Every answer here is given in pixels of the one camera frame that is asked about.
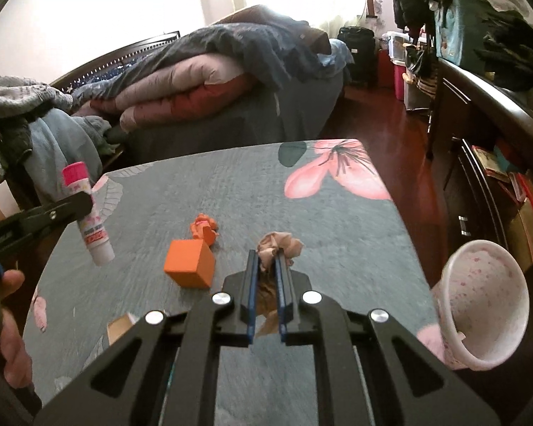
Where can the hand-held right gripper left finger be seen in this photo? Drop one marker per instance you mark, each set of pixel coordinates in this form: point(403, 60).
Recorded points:
point(248, 288)

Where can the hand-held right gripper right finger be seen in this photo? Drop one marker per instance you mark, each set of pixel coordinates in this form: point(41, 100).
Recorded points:
point(286, 293)

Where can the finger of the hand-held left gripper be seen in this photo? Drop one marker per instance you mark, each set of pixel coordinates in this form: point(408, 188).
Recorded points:
point(49, 215)

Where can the brown paper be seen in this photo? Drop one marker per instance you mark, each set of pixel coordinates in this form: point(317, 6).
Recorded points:
point(288, 243)

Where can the pink cap glue stick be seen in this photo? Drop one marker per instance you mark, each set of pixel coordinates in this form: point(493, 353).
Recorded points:
point(97, 239)

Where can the small orange box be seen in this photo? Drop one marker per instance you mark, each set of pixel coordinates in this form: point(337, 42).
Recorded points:
point(189, 266)

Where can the small orange-red toy figure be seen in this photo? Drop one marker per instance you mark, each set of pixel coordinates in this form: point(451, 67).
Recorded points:
point(204, 228)

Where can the brown cardboard piece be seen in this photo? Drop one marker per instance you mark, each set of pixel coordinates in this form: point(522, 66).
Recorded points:
point(121, 328)

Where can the person's left hand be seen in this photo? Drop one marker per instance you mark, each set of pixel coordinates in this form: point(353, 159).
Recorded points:
point(13, 359)

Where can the light blue fleece garment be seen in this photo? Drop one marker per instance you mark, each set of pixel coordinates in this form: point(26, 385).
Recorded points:
point(57, 142)

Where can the grey floral tablecloth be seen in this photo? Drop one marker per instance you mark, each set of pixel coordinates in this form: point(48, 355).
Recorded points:
point(231, 195)

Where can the grey knitted blanket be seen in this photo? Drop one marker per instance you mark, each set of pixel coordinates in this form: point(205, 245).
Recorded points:
point(13, 97)

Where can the bed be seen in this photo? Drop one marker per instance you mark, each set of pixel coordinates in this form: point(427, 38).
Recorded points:
point(271, 115)

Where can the pink folded quilt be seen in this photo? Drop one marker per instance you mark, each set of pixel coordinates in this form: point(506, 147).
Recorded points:
point(168, 84)

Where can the dark wooden headboard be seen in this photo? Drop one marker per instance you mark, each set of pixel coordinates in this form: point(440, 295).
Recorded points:
point(129, 51)

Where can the red storage box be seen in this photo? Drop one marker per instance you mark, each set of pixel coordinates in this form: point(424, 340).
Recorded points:
point(393, 77)

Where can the dark blue duvet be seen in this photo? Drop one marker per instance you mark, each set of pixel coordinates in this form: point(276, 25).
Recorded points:
point(231, 46)

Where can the black suitcase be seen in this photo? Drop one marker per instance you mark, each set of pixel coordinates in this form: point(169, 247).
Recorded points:
point(357, 55)

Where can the row of books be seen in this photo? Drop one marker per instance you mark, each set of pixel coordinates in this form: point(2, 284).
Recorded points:
point(515, 186)

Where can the dark handbag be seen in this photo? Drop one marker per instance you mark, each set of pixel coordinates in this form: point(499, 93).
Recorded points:
point(419, 64)

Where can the dark wooden dresser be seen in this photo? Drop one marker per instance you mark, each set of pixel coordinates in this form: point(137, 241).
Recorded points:
point(479, 111)

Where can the brown blanket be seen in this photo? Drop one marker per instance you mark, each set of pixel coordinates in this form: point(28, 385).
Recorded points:
point(275, 20)

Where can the clear lidded storage box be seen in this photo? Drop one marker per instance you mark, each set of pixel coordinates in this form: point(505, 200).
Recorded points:
point(395, 44)

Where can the teal storage box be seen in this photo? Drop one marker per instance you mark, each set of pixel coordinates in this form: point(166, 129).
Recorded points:
point(459, 31)

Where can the stack of dark folded clothes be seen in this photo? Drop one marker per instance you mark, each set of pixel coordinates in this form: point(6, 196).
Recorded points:
point(519, 49)

